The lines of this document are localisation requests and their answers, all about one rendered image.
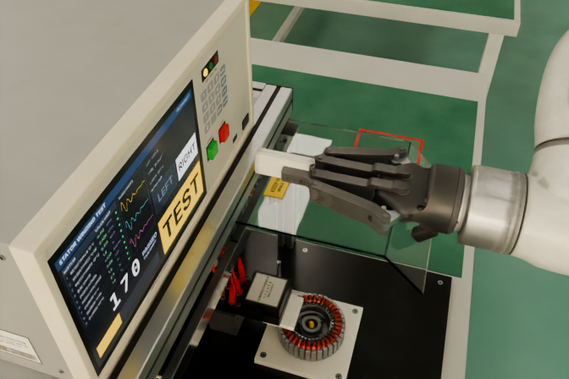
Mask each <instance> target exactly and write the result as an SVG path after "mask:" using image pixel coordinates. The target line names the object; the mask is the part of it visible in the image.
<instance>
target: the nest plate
mask: <svg viewBox="0 0 569 379"><path fill-rule="evenodd" d="M291 294H292V295H295V296H297V295H302V294H306V295H307V293H303V292H300V291H296V290H293V289H292V293H291ZM333 302H335V303H336V304H337V305H338V306H339V307H340V308H341V309H342V311H343V314H344V316H345V336H344V340H343V342H342V344H341V346H340V348H339V350H338V351H337V350H336V353H335V354H332V356H330V357H328V356H327V359H325V360H323V358H322V360H319V361H317V359H316V361H311V357H310V361H305V358H306V356H305V358H304V360H300V356H299V357H298V359H297V358H296V357H294V355H291V354H289V352H287V351H286V350H285V348H284V347H283V346H282V343H281V342H280V341H279V335H278V327H276V326H273V325H270V324H267V327H266V329H265V332H264V334H263V336H262V341H261V342H260V345H259V347H258V350H257V353H256V356H255V359H254V363H257V364H259V365H265V366H268V367H271V368H274V369H277V370H280V371H285V372H289V373H291V374H294V375H298V376H303V377H305V378H309V379H346V378H347V374H348V370H349V366H350V363H351V356H352V353H353V349H354V345H355V341H356V335H357V332H358V328H359V325H360V321H361V317H362V311H363V308H362V307H359V306H355V305H349V304H347V303H343V302H339V301H336V300H333ZM321 323H322V326H323V330H322V332H323V333H326V332H327V331H328V327H327V324H326V322H325V321H321ZM295 330H296V331H297V332H298V333H299V334H300V335H301V330H300V324H296V325H295Z"/></svg>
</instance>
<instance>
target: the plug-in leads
mask: <svg viewBox="0 0 569 379"><path fill-rule="evenodd" d="M226 249H227V247H225V248H222V249H221V251H220V252H221V253H219V255H220V256H222V257H223V255H224V253H223V250H226ZM217 267H218V261H217V260H216V261H215V263H214V265H213V268H212V270H211V271H210V273H209V274H208V276H207V278H210V279H212V277H213V274H214V273H215V271H216V269H217ZM238 272H239V278H240V279H239V280H238V278H236V276H235V273H234V270H233V271H232V275H233V276H232V275H230V278H229V281H228V282H227V284H231V285H230V287H229V300H228V303H229V304H230V305H235V303H236V301H237V300H236V298H235V295H237V296H241V295H242V294H243V290H242V289H241V287H240V284H245V283H246V281H247V278H246V275H245V270H244V266H243V263H242V262H241V258H240V257H239V259H238ZM232 277H233V278H232ZM227 284H226V285H227Z"/></svg>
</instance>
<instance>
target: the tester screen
mask: <svg viewBox="0 0 569 379"><path fill-rule="evenodd" d="M194 133H195V134H196V125H195V119H194V112H193V106H192V99H191V90H189V91H188V93H187V94H186V95H185V97H184V98H183V99H182V101H181V102H180V103H179V105H178V106H177V107H176V108H175V109H174V110H173V112H172V113H171V114H170V116H169V117H168V119H167V120H166V121H165V122H164V124H163V125H162V127H161V128H160V129H159V130H158V132H157V133H156V134H155V135H154V136H153V137H152V139H151V140H150V142H149V143H148V144H147V145H146V147H145V148H144V150H143V151H142V152H141V154H140V155H139V156H138V157H137V158H136V159H135V161H134V162H133V163H132V165H131V166H130V167H129V169H128V170H127V171H126V173H125V174H124V175H123V177H122V178H121V179H120V181H118V183H117V184H116V185H115V186H114V188H113V189H112V191H111V192H110V193H109V194H108V196H107V197H106V199H105V200H104V201H103V202H102V204H101V205H100V206H99V207H98V208H97V210H96V211H95V212H94V214H93V215H92V216H91V218H90V219H89V220H88V222H87V223H86V224H85V226H84V227H83V228H82V229H81V230H80V231H79V233H78V234H77V235H76V237H75V238H74V240H73V241H72V242H71V243H70V245H69V246H68V248H67V249H66V250H65V251H64V253H63V254H62V255H61V256H60V257H59V258H58V260H57V261H56V263H55V264H54V265H55V267H56V268H57V271H58V274H59V276H60V278H61V280H62V283H63V285H64V288H65V290H66V292H67V295H68V296H69V300H70V302H71V304H72V306H73V308H74V310H75V314H76V315H77V318H78V320H79V322H80V325H81V327H82V329H83V332H84V334H85V335H86V339H87V341H88V343H89V345H90V347H91V351H92V353H93V355H94V357H95V359H96V362H97V364H98V367H99V368H100V367H101V365H102V363H103V361H104V360H105V359H106V357H107V355H108V353H109V351H110V350H111V348H112V347H113V345H114V343H115V342H116V340H117V338H118V336H119V334H120V333H121V332H122V330H123V328H124V326H125V324H126V323H127V321H128V320H129V319H130V316H131V315H132V313H133V311H134V310H135V308H136V306H137V305H138V303H139V302H140V300H141V298H142V296H143V294H144V293H145V292H146V290H147V288H148V286H149V284H150V283H151V281H152V280H153V278H154V276H155V275H156V273H157V271H158V269H159V267H160V266H161V265H162V263H163V261H164V259H165V258H166V256H167V254H168V253H169V251H170V250H171V248H172V246H173V245H174V242H175V241H176V239H177V238H178V237H179V235H180V232H181V231H182V229H183V227H184V226H185V224H186V223H187V221H188V219H189V218H190V216H191V214H192V212H193V211H194V210H195V208H196V206H197V204H198V202H199V201H200V199H201V198H202V196H203V194H204V189H203V192H202V194H201V196H200V197H199V199H198V201H197V202H196V204H195V205H194V207H193V209H192V210H191V213H190V214H189V216H188V217H187V218H186V220H185V222H184V224H183V226H182V227H181V229H180V231H179V232H178V234H177V235H176V237H175V239H174V241H173V243H172V244H171V245H170V247H169V248H168V251H167V252H166V254H164V250H163V243H162V240H161V235H160V232H159V227H158V223H159V221H160V220H161V218H162V217H163V215H164V213H165V212H166V211H167V210H168V207H169V206H170V204H171V203H172V201H173V200H174V198H175V196H176V195H177V194H178V192H179V191H180V189H181V187H182V186H183V184H184V183H185V181H186V180H187V178H188V177H189V175H190V174H191V172H192V170H193V169H194V167H195V166H196V164H197V163H198V161H200V157H199V151H198V144H197V138H196V146H197V152H198V153H197V154H196V156H195V158H194V159H193V161H192V162H191V164H190V166H189V167H188V168H187V169H186V171H185V173H184V174H183V176H182V177H181V179H180V181H179V182H178V183H177V185H176V186H175V188H174V190H173V191H172V193H171V194H170V196H169V197H168V199H167V200H166V201H165V203H164V204H163V206H162V208H161V209H160V211H159V212H158V214H157V213H156V210H155V206H154V202H153V198H152V193H153V192H154V190H155V189H156V188H157V186H158V185H159V184H160V182H161V181H162V179H163V177H164V176H165V174H166V173H167V172H168V170H169V169H170V168H171V166H172V165H173V163H174V162H175V160H176V159H177V157H178V156H179V154H180V153H181V152H182V151H183V149H184V148H185V146H186V144H187V143H188V142H189V140H190V139H191V137H192V135H193V134H194ZM157 251H158V255H159V259H160V261H159V262H158V264H157V265H156V267H155V269H154V270H153V272H152V274H151V276H150V277H149V278H148V280H147V281H146V284H145V285H144V287H143V289H142V290H141V292H140V293H139V295H138V297H137V298H136V300H135V302H134V304H133V305H132V306H131V308H130V310H129V312H128V314H127V315H126V317H125V318H124V320H123V321H122V323H121V325H120V326H119V329H118V330H117V332H116V333H115V334H114V336H113V338H112V340H111V342H110V343H109V345H108V346H107V348H106V350H105V351H104V353H103V355H102V357H101V358H100V355H99V353H98V352H97V347H98V345H99V344H100V342H101V341H102V339H103V338H104V336H105V334H106V333H107V331H108V329H109V328H110V327H111V325H112V324H113V321H114V320H115V318H116V316H117V315H118V313H119V312H120V310H121V309H122V307H123V305H124V303H125V302H126V300H127V299H128V298H129V296H130V294H131V292H132V291H133V289H134V287H135V286H136V284H137V283H138V281H139V280H140V278H141V276H142V274H143V273H144V271H145V270H146V268H147V267H148V265H149V263H150V262H151V260H152V258H153V257H154V256H155V254H156V252H157ZM138 253H139V254H140V258H141V264H142V266H143V268H142V270H141V272H140V273H139V275H138V277H137V278H136V280H135V281H134V283H133V284H132V286H131V287H130V290H129V291H128V293H127V294H126V295H125V297H124V299H123V300H122V302H121V304H120V305H119V307H118V309H117V310H116V311H115V313H114V314H113V317H112V315H111V312H110V309H109V307H108V303H107V301H108V299H109V298H110V296H111V294H112V293H113V291H114V290H115V289H116V287H117V286H118V284H119V282H120V280H121V279H122V277H123V276H124V274H125V273H126V272H127V270H128V269H129V267H130V265H131V263H132V262H133V260H134V259H135V258H136V256H137V255H138Z"/></svg>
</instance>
